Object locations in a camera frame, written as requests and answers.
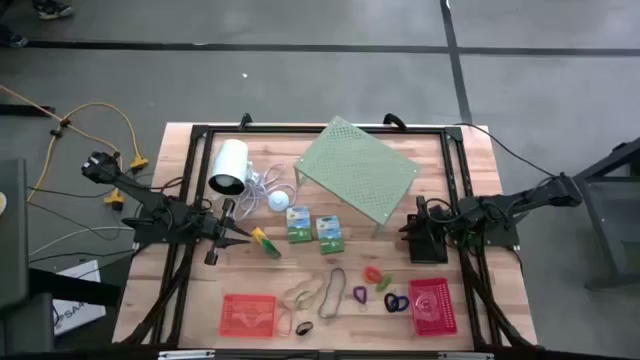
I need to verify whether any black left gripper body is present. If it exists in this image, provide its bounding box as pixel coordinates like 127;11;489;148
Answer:
202;197;237;266

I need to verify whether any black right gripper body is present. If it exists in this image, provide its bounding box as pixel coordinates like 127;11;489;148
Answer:
413;195;454;236

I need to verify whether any green yellow crayon box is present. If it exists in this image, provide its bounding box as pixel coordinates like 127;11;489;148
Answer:
315;214;346;255
285;205;314;245
250;226;282;260

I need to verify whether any large grey rubber band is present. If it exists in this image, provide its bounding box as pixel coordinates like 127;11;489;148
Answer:
318;267;348;320

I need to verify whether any clear rubber band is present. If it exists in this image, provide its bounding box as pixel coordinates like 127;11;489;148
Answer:
274;304;294;336

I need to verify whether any black plastic basket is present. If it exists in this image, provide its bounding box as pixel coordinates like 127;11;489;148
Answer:
408;232;449;265

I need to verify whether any red-orange plastic basket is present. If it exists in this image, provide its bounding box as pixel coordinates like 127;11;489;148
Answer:
408;277;458;337
218;293;278;338

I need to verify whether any green perforated metal shelf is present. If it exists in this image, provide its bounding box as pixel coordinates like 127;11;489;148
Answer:
293;115;421;239

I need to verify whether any white printed box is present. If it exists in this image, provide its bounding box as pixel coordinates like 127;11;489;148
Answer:
52;259;107;336

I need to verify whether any black metal stand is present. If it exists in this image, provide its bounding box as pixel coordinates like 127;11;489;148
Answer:
549;137;640;291

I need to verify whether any black side furniture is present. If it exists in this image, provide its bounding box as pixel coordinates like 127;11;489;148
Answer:
0;158;124;360

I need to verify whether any black floor strip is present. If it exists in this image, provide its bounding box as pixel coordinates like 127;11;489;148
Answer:
0;103;56;118

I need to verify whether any person's shoe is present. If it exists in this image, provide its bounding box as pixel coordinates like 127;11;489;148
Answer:
0;27;30;50
32;0;75;21

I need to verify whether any white round cord switch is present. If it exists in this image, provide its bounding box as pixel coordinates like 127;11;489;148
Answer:
267;190;291;212

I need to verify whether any purple spiral wrist keychain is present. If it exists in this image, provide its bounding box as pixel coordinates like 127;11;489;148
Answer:
352;285;370;312

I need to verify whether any yellow extension cable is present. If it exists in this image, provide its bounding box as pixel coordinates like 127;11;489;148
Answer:
0;83;150;205

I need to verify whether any black table frame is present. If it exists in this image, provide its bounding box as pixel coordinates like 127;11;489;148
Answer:
119;123;539;351

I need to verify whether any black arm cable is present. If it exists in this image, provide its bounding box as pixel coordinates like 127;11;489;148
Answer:
452;122;561;179

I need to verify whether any white floor cable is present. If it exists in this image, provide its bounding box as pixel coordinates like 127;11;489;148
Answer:
27;225;136;257

